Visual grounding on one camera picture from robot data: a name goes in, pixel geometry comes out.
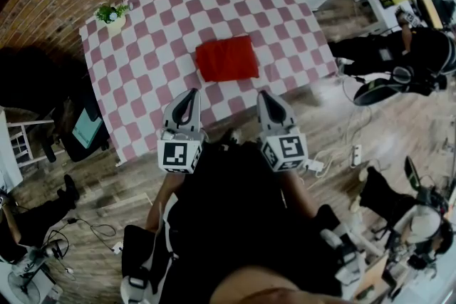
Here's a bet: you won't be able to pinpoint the white floor cable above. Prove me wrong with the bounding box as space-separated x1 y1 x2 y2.
312 106 375 179

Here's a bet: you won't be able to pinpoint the person's right shoulder strap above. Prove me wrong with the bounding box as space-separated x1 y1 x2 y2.
319 222 367 286

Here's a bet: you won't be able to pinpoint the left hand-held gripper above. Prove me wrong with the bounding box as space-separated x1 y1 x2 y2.
156 88 207 174

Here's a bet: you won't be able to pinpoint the black office chair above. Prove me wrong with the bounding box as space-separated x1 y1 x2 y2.
0 46 111 164

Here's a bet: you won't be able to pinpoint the person's black clothing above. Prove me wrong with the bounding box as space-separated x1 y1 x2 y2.
120 138 357 304

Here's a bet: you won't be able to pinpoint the person's shoulder strap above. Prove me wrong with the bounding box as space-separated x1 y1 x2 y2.
319 222 367 286
120 192 180 304

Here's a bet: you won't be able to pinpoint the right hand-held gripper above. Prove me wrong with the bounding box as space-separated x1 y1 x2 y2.
255 89 309 173

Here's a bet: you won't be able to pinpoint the cream pot blue flowers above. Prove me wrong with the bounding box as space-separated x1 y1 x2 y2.
93 3 130 36

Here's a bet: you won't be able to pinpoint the standing fan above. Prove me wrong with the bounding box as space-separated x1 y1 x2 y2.
6 271 43 304

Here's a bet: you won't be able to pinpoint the red sweatshirt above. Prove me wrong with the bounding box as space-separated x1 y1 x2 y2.
195 34 260 83

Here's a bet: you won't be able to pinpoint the black floor cable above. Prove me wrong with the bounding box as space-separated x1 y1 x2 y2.
46 216 118 251

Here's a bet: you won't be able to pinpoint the person's right forearm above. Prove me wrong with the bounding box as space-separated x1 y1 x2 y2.
281 168 318 221

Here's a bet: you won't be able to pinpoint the white side desk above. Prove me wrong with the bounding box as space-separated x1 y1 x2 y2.
0 110 55 189

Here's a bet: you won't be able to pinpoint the person's left forearm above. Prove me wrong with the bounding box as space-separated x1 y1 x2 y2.
144 171 187 235

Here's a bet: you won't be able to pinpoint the person's left shoulder strap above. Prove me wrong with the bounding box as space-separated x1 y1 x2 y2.
120 192 180 304

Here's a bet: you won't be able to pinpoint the teal flat box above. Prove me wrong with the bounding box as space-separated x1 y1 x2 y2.
71 108 103 150

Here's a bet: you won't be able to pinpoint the pink white checkered tablecloth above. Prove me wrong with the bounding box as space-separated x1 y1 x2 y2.
78 0 339 165

